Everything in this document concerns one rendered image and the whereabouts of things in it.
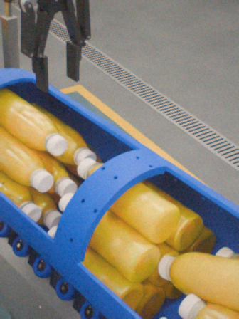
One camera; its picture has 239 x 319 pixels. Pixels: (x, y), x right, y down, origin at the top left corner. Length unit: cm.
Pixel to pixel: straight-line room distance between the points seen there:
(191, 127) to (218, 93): 46
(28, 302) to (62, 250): 28
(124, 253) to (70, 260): 9
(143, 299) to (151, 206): 18
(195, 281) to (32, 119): 48
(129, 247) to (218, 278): 17
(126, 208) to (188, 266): 15
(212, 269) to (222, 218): 21
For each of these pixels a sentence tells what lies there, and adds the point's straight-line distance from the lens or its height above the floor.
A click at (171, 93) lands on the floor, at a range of 390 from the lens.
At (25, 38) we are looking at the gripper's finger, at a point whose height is 141.
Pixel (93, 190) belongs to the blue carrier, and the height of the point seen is 121.
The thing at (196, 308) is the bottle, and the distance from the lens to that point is 98.
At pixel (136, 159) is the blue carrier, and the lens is 108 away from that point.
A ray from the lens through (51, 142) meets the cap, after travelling 121.
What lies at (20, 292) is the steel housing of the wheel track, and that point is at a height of 87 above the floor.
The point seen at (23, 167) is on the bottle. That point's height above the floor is 113.
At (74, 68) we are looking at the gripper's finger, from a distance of 116.
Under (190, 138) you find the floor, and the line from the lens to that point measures 348.
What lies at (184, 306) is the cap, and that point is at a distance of 98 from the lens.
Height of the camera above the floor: 184
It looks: 34 degrees down
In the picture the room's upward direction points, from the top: 3 degrees clockwise
